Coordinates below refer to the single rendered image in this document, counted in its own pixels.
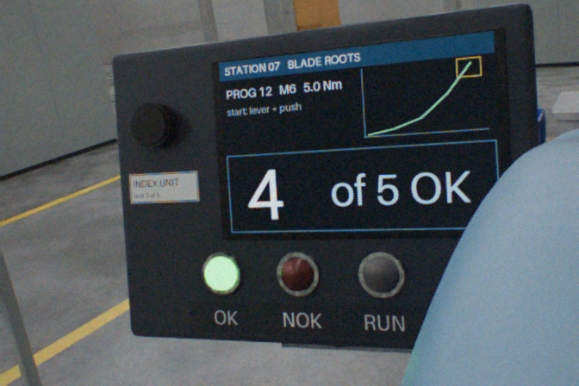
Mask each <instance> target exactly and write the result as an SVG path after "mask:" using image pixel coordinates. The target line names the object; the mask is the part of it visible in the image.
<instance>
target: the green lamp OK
mask: <svg viewBox="0 0 579 386"><path fill-rule="evenodd" d="M202 278H203V281H204V282H205V284H206V285H207V287H208V288H209V289H210V290H212V291H213V292H215V293H216V294H220V295H225V294H230V293H232V292H234V291H236V290H237V289H238V288H239V286H240V284H241V282H242V278H243V271H242V267H241V265H240V262H239V260H238V259H237V258H236V257H235V256H234V255H232V254H231V253H228V252H215V253H213V254H212V255H210V256H209V257H208V258H207V259H206V261H205V262H204V264H203V267H202Z"/></svg>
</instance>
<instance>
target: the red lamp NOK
mask: <svg viewBox="0 0 579 386"><path fill-rule="evenodd" d="M320 279H321V271H320V267H319V266H318V264H317V262H316V261H315V259H314V258H313V257H312V256H311V255H309V254H307V253H305V252H299V251H296V252H290V253H288V254H286V255H285V256H284V257H283V258H282V259H281V261H280V263H279V264H278V267H277V280H278V282H279V283H280V285H281V287H282V288H283V289H284V290H285V291H286V292H288V293H289V294H291V295H293V296H305V295H307V294H310V293H311V292H313V291H314V290H315V289H316V288H317V286H318V284H319V282H320Z"/></svg>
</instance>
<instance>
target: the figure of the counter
mask: <svg viewBox="0 0 579 386"><path fill-rule="evenodd" d="M225 166H226V179H227V205H228V219H229V232H230V235H235V234H293V233H307V223H306V209H305V195H304V181H303V166H302V149H300V150H287V151H273V152H259V153H232V154H225Z"/></svg>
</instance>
